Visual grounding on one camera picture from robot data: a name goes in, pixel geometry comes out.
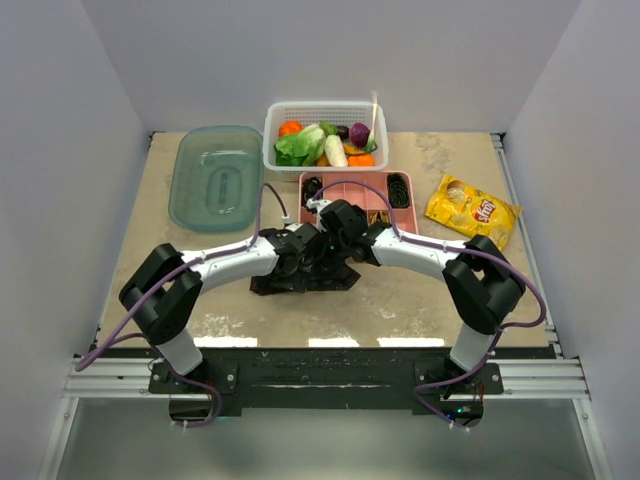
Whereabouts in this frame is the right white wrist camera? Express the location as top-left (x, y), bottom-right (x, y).
top-left (305, 198), bottom-right (332, 220)

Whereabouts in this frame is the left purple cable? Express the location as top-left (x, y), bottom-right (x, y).
top-left (74, 182), bottom-right (292, 372)

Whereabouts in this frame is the teal transparent container lid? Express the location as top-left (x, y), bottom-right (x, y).
top-left (168, 126), bottom-right (264, 233)

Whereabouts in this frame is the white plastic basket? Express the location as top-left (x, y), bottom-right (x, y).
top-left (262, 100), bottom-right (389, 181)

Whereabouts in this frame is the dark eggplant toy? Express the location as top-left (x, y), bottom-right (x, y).
top-left (337, 126), bottom-right (349, 140)

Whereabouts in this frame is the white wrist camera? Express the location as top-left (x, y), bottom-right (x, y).
top-left (305, 198), bottom-right (332, 220)
top-left (282, 216), bottom-right (304, 233)

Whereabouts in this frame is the yellow chips bag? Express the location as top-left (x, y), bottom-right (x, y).
top-left (425, 174), bottom-right (522, 251)

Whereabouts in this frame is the white daikon radish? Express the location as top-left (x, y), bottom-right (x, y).
top-left (324, 135), bottom-right (348, 168)

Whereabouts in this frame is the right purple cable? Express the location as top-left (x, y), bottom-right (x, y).
top-left (307, 179), bottom-right (547, 396)

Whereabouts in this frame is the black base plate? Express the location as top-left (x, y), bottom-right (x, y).
top-left (149, 347), bottom-right (504, 419)

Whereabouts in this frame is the dark patterned necktie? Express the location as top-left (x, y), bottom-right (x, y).
top-left (249, 264), bottom-right (361, 296)

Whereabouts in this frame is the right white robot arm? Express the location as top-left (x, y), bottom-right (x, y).
top-left (305, 199), bottom-right (526, 393)

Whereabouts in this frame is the orange pumpkin toy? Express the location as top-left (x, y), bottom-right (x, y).
top-left (279, 121), bottom-right (304, 137)

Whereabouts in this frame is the rolled black tie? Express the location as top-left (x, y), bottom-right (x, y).
top-left (301, 177), bottom-right (323, 205)
top-left (387, 173), bottom-right (411, 209)

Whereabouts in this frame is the pink divided organizer tray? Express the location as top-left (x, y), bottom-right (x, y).
top-left (297, 171), bottom-right (419, 234)

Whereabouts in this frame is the purple cable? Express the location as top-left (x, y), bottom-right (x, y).
top-left (307, 179), bottom-right (547, 396)
top-left (74, 182), bottom-right (292, 372)

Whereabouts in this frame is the green onion stalk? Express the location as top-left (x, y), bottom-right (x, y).
top-left (364, 91), bottom-right (378, 153)

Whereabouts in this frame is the rolled black tie left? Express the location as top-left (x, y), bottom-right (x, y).
top-left (301, 177), bottom-right (323, 205)

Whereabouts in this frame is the purple onion toy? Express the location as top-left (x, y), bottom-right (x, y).
top-left (348, 123), bottom-right (370, 149)

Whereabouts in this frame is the green lettuce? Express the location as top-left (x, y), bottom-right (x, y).
top-left (274, 124), bottom-right (326, 167)

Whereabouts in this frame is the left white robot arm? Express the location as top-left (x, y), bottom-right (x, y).
top-left (119, 223), bottom-right (324, 392)

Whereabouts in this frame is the rolled yellow tie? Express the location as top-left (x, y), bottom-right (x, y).
top-left (368, 211), bottom-right (391, 225)

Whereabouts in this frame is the rolled black tie right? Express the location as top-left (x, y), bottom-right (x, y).
top-left (387, 173), bottom-right (411, 209)

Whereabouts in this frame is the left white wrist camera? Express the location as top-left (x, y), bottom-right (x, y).
top-left (282, 216), bottom-right (304, 233)

